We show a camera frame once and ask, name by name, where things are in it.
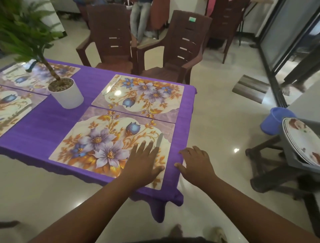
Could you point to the person's left forearm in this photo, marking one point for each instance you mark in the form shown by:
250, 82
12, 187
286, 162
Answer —
82, 217

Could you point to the person's right hand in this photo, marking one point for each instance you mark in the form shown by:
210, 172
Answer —
197, 167

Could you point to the green plant with white pot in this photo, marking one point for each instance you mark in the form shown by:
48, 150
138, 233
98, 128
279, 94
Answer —
67, 97

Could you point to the floral placemat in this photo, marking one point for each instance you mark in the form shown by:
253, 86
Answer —
150, 100
37, 80
15, 110
100, 140

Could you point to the blue waste bin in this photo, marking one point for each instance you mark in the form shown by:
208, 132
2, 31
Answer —
272, 122

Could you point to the crumpled brown paper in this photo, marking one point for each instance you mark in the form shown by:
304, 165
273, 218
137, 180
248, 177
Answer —
220, 235

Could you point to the person's right forearm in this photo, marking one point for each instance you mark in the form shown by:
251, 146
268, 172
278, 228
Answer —
250, 215

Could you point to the purple cloth table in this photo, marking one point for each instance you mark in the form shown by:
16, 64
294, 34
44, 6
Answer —
50, 125

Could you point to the grey plastic tray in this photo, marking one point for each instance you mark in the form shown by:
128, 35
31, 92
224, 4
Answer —
290, 155

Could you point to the person's left hand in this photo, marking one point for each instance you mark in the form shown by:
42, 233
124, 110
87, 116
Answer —
142, 170

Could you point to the grey striped doormat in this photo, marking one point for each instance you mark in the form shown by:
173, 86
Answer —
250, 88

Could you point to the person's right foot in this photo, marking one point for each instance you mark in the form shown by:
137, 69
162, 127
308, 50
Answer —
175, 230

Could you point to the reddish brown chair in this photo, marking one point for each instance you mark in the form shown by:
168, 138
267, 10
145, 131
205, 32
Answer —
160, 15

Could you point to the dark grey plastic stool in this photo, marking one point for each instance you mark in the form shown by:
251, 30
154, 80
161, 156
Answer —
270, 175

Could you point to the stack of floral plates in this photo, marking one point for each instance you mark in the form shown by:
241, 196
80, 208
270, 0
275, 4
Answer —
300, 140

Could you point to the person's dark clothing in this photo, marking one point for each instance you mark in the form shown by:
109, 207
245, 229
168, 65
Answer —
175, 240

